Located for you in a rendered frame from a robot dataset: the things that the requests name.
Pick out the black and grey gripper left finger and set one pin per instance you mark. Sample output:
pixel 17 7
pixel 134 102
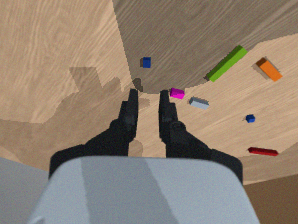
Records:
pixel 108 143

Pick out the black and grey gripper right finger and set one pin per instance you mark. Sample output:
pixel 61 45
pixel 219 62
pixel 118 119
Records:
pixel 181 144

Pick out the red rod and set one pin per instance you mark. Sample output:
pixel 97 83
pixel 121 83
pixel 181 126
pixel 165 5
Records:
pixel 263 151

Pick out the grey rectangular block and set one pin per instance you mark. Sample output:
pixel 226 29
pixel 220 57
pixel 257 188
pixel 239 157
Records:
pixel 198 103

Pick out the orange rod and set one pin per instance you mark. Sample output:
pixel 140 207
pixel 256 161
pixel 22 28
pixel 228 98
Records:
pixel 268 69

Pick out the magenta rectangular block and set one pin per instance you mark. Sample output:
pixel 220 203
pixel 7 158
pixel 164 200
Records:
pixel 176 93

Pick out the lime green rod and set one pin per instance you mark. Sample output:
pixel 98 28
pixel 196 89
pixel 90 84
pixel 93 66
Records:
pixel 227 63

